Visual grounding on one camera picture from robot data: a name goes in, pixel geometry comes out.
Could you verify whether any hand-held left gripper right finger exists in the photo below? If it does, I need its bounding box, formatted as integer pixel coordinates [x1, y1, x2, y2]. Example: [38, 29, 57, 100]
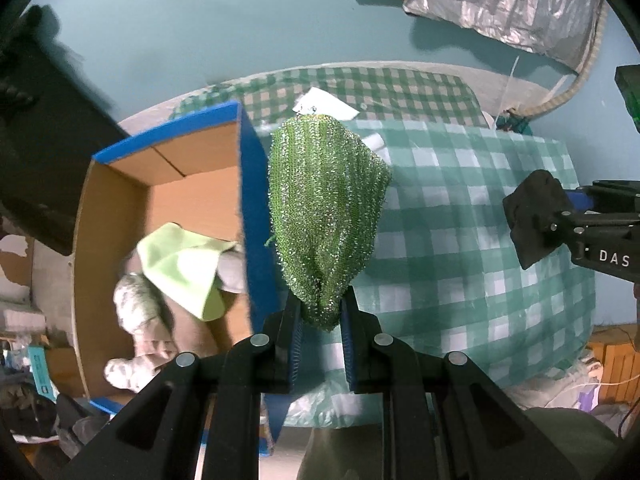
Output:
[340, 285, 583, 480]

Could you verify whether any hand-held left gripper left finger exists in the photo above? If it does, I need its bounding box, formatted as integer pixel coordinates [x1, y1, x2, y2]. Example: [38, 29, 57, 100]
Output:
[60, 292, 303, 480]

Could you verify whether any light teal checkered cloth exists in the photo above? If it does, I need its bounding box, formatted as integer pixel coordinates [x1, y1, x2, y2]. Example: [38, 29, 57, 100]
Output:
[240, 119, 597, 427]

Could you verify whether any small black cloth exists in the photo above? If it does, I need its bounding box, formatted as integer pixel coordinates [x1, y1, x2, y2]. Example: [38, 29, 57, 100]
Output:
[502, 170, 573, 270]

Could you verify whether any teal printed box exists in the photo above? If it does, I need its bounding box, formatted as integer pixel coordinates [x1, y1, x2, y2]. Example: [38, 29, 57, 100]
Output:
[27, 345, 57, 402]

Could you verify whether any taupe cloth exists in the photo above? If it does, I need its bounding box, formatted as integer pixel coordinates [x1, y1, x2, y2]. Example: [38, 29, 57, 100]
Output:
[167, 249, 248, 361]

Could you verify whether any grey mattress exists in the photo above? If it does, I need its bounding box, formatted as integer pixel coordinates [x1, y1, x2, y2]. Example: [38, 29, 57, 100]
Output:
[117, 62, 551, 137]

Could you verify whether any blue-rimmed cardboard box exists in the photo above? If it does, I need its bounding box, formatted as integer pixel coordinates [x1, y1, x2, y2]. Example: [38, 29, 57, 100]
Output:
[72, 101, 301, 456]

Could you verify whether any beige woven strap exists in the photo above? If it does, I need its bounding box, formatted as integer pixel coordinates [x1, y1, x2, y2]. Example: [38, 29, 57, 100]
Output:
[520, 7, 610, 117]

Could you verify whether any white cord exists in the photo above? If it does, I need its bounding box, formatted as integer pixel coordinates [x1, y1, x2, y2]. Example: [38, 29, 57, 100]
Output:
[492, 55, 522, 131]

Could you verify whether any grey patterned soft cloth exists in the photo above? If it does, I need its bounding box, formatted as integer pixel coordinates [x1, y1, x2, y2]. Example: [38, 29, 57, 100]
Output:
[104, 271, 178, 394]

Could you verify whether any black draped cabinet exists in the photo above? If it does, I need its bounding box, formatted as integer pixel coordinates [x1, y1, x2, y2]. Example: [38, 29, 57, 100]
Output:
[0, 5, 132, 257]

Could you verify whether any wooden crate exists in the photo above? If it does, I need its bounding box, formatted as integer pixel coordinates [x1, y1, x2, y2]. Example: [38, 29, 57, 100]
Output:
[587, 326, 640, 406]

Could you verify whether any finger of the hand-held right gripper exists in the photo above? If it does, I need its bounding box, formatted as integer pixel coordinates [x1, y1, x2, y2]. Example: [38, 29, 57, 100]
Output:
[567, 179, 640, 214]
[542, 209, 590, 258]

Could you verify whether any dark teal patterned bundle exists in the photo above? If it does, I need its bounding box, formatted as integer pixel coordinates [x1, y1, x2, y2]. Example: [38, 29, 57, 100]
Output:
[495, 109, 535, 136]

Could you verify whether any silver foil sheet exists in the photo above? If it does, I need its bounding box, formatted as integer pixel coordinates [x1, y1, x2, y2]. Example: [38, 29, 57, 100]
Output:
[402, 0, 603, 73]

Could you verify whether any heap of white bags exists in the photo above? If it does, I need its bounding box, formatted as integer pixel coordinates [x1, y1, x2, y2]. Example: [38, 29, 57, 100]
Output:
[500, 355, 607, 412]

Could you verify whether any clear plastic bag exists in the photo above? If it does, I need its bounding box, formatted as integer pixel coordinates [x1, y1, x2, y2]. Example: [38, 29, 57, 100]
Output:
[280, 380, 387, 429]

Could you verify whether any green glittery knitted scrubber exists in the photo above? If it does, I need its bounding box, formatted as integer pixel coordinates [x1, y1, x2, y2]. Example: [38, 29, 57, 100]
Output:
[264, 115, 393, 332]

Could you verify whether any pile of dark clothes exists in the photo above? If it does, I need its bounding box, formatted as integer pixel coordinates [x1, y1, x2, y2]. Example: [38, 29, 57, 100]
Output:
[0, 380, 107, 461]

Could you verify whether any white paper card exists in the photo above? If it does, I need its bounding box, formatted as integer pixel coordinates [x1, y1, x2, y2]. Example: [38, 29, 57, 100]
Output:
[292, 87, 359, 122]

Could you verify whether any light green cloth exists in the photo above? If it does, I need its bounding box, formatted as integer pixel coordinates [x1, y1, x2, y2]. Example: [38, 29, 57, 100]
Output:
[136, 223, 241, 322]

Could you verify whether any dark green checkered cloth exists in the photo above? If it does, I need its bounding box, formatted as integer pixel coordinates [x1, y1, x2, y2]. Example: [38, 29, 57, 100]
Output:
[170, 65, 488, 128]

